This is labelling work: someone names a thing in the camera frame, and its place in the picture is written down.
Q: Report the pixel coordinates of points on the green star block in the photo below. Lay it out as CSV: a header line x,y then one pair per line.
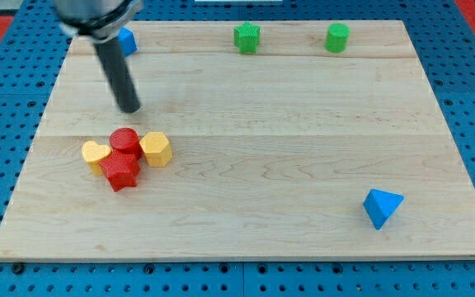
x,y
247,37

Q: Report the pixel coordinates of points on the red star block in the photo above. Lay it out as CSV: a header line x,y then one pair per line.
x,y
120,169

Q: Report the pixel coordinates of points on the light wooden board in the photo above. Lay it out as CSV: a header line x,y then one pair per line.
x,y
274,153

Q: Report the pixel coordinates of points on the yellow hexagon block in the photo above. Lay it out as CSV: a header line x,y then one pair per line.
x,y
156,149

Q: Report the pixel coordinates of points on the red cylinder block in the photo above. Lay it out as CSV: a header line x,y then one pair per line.
x,y
126,140

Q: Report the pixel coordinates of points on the black cylindrical pointer rod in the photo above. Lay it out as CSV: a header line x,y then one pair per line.
x,y
112,58

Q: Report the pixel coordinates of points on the yellow heart block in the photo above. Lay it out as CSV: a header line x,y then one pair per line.
x,y
93,153

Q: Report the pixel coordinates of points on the green cylinder block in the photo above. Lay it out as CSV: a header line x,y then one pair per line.
x,y
337,37

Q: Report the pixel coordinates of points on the blue triangle block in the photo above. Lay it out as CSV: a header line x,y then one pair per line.
x,y
380,206

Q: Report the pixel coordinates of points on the blue cube block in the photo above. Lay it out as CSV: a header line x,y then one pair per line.
x,y
127,41

